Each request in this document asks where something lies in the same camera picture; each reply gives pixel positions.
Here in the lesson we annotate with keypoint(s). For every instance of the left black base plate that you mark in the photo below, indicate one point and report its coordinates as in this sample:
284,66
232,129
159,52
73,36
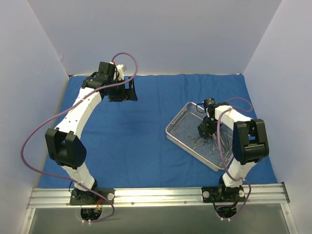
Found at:
79,197

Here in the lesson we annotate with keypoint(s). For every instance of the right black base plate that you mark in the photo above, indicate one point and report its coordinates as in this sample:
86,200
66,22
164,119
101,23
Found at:
220,195

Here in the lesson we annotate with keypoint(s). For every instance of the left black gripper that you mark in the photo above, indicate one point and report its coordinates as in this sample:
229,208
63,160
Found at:
124,92

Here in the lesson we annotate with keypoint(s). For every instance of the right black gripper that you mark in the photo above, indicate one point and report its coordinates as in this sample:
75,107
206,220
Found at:
207,128

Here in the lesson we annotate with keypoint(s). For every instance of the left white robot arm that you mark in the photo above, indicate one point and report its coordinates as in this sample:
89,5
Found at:
63,142

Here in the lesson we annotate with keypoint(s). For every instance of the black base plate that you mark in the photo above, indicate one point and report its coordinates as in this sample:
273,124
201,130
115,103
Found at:
79,197
220,195

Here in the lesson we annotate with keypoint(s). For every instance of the steel forceps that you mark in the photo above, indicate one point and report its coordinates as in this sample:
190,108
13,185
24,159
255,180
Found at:
214,148
197,139

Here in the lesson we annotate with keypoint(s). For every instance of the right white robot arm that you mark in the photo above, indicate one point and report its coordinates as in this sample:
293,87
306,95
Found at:
249,142

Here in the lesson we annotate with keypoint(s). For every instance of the aluminium front rail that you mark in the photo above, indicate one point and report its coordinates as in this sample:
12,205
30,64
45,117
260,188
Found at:
155,197

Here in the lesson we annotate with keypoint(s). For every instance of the metal mesh instrument tray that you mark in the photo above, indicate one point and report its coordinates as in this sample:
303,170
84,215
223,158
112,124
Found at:
184,124

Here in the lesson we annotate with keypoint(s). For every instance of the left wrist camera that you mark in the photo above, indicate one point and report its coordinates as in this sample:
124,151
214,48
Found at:
121,68

